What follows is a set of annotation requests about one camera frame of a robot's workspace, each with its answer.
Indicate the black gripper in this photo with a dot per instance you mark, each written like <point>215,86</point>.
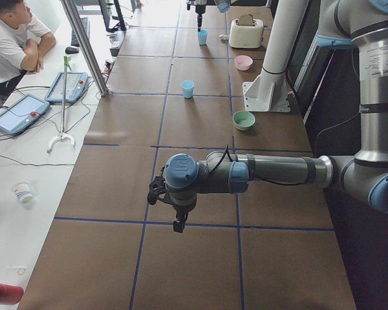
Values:
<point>198,8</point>
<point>181,210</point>

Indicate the black computer mouse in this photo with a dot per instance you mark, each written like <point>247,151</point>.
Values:
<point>71,50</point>

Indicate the cream toaster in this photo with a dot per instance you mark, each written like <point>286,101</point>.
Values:
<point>246,36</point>

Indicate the far teach pendant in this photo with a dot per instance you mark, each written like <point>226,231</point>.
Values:
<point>75,87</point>

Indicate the seated person white shirt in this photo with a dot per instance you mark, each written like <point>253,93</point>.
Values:
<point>24,42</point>

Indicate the pink bowl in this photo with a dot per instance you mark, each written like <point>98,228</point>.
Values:
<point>243,62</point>

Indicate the near teach pendant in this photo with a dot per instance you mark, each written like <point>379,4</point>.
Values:
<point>22,114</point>

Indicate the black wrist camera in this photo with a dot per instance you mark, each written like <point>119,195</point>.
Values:
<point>158,191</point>
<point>190,3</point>

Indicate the paper cup on desk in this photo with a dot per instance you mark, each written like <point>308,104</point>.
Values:
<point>22,191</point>

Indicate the teach pendant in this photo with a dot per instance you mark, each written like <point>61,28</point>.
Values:
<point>22,114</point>
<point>75,87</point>

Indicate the black monitor stand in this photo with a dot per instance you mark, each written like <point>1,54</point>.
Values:
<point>112,15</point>

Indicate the blue cup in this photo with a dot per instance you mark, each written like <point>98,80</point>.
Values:
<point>187,88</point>
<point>202,37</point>

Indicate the toast slice in toaster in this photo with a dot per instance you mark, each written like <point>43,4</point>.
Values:
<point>245,20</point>

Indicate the green bowl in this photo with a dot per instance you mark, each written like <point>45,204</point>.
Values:
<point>243,120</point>

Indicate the aluminium frame post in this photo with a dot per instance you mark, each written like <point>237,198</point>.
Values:
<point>74,20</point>

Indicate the grabber reach tool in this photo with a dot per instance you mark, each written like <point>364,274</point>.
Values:
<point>62,135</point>

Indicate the red cylinder object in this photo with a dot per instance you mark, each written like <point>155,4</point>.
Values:
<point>10,294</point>

